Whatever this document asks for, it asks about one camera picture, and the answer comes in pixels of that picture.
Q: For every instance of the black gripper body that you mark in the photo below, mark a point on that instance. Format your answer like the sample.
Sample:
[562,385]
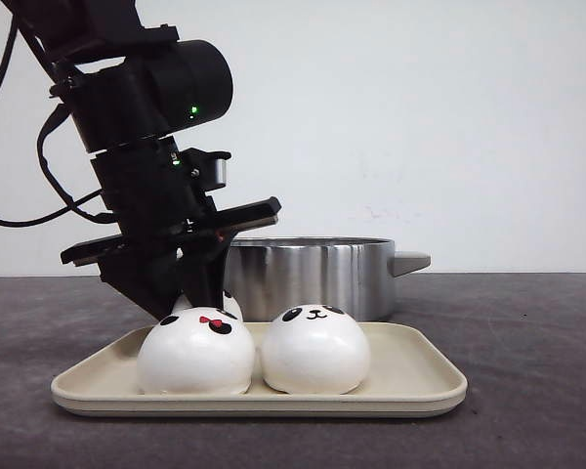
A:
[155,207]

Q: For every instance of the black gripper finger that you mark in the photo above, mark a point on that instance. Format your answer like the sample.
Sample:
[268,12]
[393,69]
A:
[147,280]
[202,268]

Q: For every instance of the panda bun with red bow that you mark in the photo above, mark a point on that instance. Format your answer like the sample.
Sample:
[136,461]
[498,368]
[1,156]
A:
[201,350]

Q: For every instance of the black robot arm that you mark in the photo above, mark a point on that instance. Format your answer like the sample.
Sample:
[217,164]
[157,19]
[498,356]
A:
[128,89]

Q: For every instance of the stainless steel steamer pot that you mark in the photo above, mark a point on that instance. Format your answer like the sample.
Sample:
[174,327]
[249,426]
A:
[355,274]

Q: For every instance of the cream rectangular plastic tray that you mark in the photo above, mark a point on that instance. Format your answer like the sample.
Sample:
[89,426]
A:
[409,377]

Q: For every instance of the wrist camera with silver lens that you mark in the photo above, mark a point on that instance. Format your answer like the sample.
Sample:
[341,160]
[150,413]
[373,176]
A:
[205,170]

